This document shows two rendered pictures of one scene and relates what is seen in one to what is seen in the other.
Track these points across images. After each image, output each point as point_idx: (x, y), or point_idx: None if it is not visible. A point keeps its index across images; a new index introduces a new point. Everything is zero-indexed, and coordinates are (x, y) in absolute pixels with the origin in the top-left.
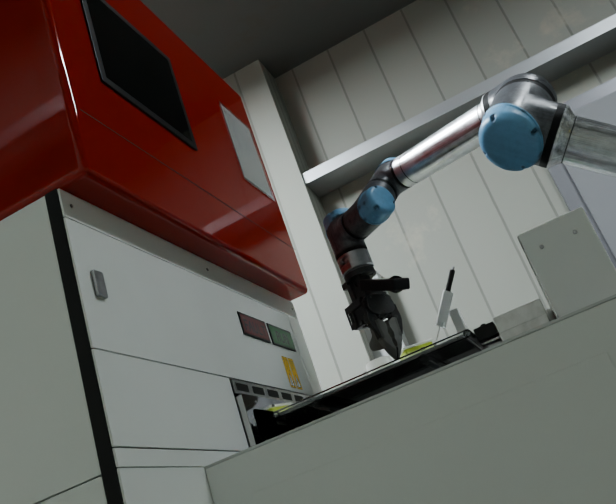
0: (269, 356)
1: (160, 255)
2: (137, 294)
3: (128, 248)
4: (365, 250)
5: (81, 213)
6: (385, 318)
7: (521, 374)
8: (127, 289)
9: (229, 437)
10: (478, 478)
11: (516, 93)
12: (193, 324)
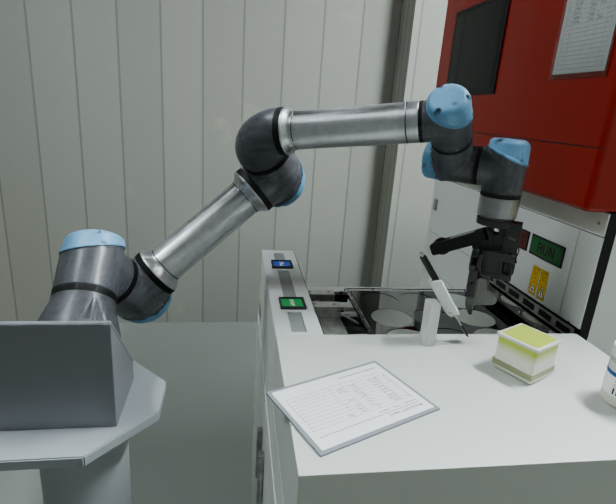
0: (518, 260)
1: (466, 184)
2: (447, 208)
3: (452, 184)
4: (479, 197)
5: None
6: (483, 274)
7: None
8: (445, 205)
9: (459, 286)
10: None
11: None
12: (467, 225)
